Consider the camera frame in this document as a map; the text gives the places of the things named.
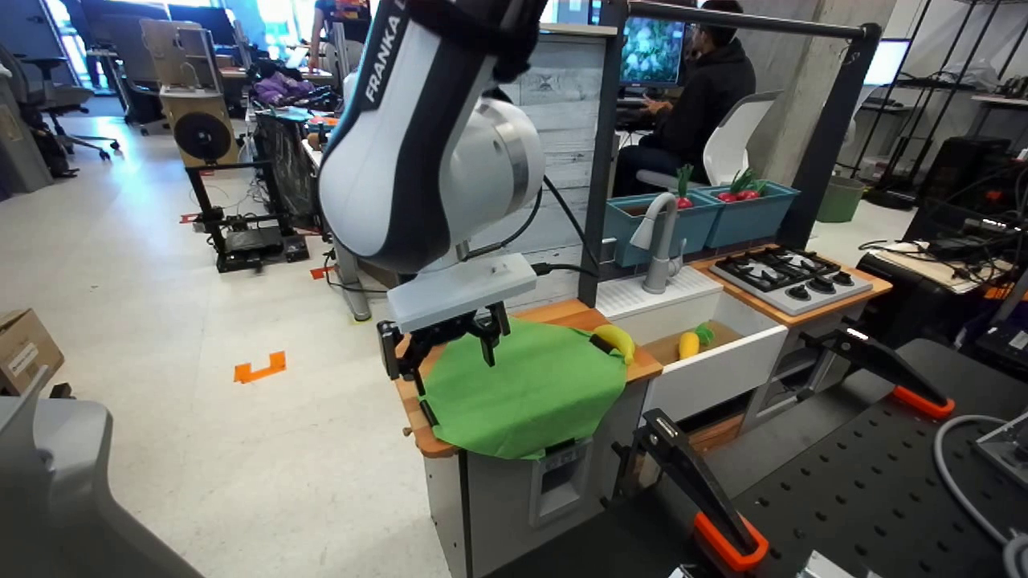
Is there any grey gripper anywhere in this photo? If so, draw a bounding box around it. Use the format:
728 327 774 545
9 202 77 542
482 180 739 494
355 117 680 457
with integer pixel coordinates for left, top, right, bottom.
376 254 536 382

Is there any green cloth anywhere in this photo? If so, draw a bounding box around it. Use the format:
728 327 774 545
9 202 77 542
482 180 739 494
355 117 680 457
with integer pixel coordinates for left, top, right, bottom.
423 322 630 460

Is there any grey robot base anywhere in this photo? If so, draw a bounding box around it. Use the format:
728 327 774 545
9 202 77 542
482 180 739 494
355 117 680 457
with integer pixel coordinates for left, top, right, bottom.
0 374 203 578

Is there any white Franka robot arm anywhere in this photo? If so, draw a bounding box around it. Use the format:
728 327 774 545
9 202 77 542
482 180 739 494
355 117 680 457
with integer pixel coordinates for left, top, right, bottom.
319 0 547 380

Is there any wooden countertop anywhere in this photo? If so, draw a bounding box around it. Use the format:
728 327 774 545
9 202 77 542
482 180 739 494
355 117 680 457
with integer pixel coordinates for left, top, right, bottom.
391 301 662 460

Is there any yellow toy banana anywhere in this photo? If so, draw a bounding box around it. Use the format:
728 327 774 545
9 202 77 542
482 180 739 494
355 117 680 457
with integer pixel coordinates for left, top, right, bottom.
590 324 636 361

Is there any grey toy kitchen cabinet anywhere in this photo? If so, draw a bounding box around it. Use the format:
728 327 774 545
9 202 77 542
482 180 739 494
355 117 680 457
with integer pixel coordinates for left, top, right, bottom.
423 385 646 578

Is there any orange floor tape marker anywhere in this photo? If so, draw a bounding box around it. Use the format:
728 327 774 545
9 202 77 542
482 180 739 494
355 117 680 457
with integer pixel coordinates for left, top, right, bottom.
231 351 288 385

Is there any grey toy faucet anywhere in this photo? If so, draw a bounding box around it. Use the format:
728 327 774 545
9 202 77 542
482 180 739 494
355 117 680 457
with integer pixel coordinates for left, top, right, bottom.
632 192 679 294

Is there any near black orange clamp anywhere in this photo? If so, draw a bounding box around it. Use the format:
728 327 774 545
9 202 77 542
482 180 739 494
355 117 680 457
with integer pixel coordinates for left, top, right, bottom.
642 412 770 573

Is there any black orange clamp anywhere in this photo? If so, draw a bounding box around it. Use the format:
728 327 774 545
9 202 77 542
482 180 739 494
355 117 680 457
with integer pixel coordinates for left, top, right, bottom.
816 324 956 421
642 412 770 573

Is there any black wheeled machine stand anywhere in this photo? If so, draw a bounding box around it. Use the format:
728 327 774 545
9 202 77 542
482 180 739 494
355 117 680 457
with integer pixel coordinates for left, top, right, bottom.
160 86 307 273

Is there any yellow toy in sink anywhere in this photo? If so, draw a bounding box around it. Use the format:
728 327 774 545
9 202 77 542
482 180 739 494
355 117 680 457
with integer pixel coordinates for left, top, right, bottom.
679 331 704 358

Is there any green toy in sink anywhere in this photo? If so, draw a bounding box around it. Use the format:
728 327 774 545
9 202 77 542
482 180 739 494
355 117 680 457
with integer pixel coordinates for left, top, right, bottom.
696 324 717 351

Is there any white toy sink basin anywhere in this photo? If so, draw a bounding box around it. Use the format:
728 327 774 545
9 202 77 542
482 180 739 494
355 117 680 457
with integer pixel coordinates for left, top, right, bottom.
597 265 787 421

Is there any grey stone backsplash panel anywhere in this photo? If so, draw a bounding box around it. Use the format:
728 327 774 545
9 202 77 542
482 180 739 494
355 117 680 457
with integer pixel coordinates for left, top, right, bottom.
471 28 606 311

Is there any left blue bin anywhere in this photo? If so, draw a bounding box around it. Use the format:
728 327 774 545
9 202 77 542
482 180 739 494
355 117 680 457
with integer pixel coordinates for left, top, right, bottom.
601 188 722 273

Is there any blue bin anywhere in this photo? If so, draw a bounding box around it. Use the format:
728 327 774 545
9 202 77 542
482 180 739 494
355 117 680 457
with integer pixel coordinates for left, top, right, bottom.
696 184 798 250
601 188 722 273

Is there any seated person in black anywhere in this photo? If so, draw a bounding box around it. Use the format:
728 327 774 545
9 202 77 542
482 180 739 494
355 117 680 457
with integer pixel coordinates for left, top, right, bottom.
615 22 755 195

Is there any standing person in background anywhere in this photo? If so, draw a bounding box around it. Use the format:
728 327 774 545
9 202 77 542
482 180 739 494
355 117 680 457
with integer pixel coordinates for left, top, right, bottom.
307 0 369 66

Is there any white chair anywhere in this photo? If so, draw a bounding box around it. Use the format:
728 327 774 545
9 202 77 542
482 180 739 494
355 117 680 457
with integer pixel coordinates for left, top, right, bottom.
704 97 774 185

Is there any right blue bin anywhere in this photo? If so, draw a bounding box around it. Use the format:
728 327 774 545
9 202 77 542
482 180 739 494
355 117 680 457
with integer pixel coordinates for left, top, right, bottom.
696 184 798 250

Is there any toy stove top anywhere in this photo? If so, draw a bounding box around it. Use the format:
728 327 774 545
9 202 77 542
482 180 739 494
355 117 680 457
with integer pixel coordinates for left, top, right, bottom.
712 248 872 314

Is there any computer monitor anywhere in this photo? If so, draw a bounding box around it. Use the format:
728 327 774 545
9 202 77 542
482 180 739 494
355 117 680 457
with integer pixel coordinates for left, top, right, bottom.
621 17 686 86

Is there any far black orange clamp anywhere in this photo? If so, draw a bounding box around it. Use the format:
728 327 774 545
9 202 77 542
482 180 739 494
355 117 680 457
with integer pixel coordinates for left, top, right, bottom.
816 324 956 421

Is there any cardboard box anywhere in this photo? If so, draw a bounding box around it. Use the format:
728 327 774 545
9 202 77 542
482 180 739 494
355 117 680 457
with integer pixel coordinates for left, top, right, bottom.
0 308 64 393

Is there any green bucket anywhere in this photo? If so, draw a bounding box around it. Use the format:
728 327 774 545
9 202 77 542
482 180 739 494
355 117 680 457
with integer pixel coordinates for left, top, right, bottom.
818 180 865 222

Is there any black perforated table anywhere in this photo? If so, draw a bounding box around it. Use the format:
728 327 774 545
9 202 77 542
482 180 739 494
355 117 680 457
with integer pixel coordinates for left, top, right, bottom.
485 337 1028 578

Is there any black office chair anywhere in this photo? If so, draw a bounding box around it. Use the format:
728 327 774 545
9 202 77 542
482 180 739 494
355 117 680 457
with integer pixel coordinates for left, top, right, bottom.
0 49 122 180

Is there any black metal frame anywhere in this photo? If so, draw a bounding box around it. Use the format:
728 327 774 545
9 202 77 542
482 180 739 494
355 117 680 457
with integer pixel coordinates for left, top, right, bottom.
581 0 881 255

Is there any grey cable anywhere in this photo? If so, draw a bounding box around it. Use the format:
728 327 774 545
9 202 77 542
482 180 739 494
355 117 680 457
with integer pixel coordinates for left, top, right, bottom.
931 412 1028 578

